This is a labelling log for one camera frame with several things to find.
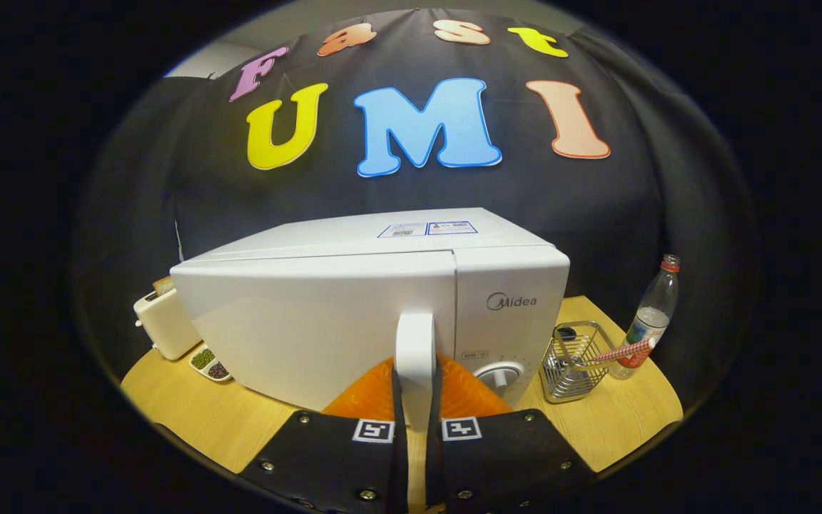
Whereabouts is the red striped straw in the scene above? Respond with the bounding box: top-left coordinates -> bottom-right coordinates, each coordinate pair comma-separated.
594,338 -> 656,363

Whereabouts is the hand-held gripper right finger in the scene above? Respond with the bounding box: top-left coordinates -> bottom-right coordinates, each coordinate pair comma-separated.
425,356 -> 597,514

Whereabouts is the white divided dish with beans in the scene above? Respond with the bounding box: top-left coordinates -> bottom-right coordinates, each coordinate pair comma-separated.
188,345 -> 233,383

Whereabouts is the white toaster oven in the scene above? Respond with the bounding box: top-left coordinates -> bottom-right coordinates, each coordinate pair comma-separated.
170,208 -> 571,433

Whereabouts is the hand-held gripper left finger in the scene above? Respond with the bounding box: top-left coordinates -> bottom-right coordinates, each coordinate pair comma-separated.
240,356 -> 412,514

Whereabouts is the white bread toaster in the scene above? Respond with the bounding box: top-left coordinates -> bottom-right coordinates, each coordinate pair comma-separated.
133,286 -> 202,361

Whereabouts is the clear plastic bottle red label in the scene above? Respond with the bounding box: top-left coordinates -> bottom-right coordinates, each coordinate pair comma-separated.
609,254 -> 681,380

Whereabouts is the metal wire basket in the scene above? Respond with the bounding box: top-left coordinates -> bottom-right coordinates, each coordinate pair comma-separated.
539,321 -> 615,404

